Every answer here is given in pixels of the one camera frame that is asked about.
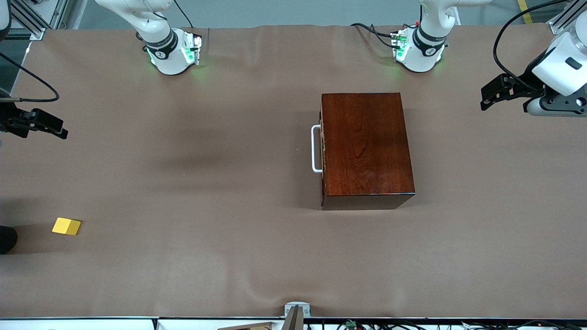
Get yellow block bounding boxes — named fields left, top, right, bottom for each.
left=52, top=217, right=82, bottom=236

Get wooden drawer with white handle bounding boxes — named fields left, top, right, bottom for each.
left=311, top=104, right=326, bottom=207

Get yellow floor tape stripe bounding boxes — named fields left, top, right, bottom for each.
left=517, top=0, right=535, bottom=24

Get black round object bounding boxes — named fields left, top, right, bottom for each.
left=0, top=225, right=18, bottom=255

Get dark wooden cabinet box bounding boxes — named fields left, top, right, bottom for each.
left=320, top=93, right=416, bottom=210

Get brown table cloth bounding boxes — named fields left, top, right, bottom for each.
left=0, top=24, right=587, bottom=319

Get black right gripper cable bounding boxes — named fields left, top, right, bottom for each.
left=0, top=52, right=60, bottom=102

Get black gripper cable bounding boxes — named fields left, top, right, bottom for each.
left=0, top=52, right=60, bottom=102
left=493, top=0, right=574, bottom=90

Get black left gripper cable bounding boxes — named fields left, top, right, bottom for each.
left=493, top=0, right=574, bottom=90

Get black arm base cables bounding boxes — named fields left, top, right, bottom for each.
left=351, top=22, right=402, bottom=50

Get thin black base cable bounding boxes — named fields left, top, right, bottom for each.
left=172, top=0, right=194, bottom=29

